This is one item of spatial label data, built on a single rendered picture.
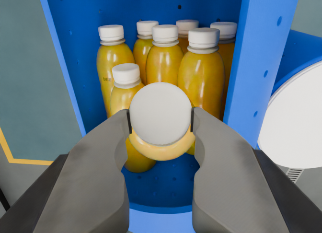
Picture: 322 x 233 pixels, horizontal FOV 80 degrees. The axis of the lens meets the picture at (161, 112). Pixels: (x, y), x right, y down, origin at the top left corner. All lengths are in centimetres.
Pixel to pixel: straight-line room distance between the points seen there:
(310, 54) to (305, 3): 117
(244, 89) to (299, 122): 32
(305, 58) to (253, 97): 28
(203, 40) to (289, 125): 30
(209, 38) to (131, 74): 11
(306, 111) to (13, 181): 260
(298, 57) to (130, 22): 33
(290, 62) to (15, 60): 166
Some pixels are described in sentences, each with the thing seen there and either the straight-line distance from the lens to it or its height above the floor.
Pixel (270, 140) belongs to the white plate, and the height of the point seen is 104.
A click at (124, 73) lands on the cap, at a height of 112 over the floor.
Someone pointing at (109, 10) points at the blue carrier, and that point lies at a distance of 39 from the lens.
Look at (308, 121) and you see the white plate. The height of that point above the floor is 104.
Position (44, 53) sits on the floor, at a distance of 163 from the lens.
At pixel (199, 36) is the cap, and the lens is 25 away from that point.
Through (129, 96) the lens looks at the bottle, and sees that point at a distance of 28.
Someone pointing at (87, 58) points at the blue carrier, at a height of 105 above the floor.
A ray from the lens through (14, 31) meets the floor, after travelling 169.
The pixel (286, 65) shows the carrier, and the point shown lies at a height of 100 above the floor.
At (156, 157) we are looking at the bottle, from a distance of 16.
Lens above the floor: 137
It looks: 59 degrees down
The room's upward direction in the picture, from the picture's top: 180 degrees counter-clockwise
